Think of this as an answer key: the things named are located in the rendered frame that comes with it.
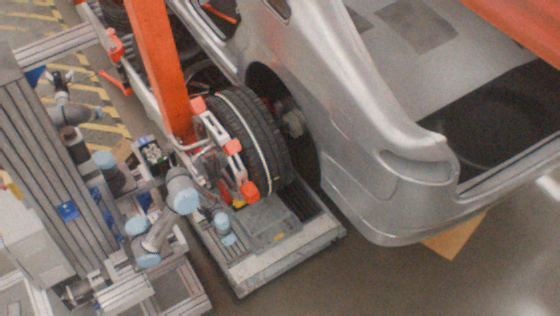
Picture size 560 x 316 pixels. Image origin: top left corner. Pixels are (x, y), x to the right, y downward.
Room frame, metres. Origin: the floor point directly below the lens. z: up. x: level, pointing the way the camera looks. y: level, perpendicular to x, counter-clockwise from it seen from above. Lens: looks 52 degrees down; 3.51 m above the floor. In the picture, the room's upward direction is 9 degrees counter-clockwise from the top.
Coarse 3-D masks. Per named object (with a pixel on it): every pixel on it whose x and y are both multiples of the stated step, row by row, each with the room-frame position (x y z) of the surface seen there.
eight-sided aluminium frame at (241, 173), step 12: (192, 120) 2.35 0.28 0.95; (204, 120) 2.18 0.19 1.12; (216, 120) 2.17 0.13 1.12; (204, 132) 2.35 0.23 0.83; (216, 132) 2.08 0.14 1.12; (204, 144) 2.33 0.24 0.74; (240, 168) 1.92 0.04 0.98; (228, 180) 2.13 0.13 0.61; (240, 180) 1.88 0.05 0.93; (228, 192) 2.04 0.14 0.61
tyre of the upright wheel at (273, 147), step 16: (224, 96) 2.30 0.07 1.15; (240, 96) 2.26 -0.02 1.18; (256, 96) 2.24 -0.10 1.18; (224, 112) 2.16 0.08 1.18; (240, 112) 2.15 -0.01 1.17; (256, 112) 2.14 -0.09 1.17; (240, 128) 2.05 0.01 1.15; (256, 128) 2.05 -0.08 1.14; (272, 128) 2.05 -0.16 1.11; (240, 144) 1.98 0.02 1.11; (272, 144) 1.99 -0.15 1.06; (256, 160) 1.92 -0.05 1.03; (272, 160) 1.93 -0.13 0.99; (288, 160) 1.95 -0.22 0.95; (256, 176) 1.88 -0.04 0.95; (272, 176) 1.90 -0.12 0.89; (288, 176) 1.94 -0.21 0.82; (272, 192) 1.92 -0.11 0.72
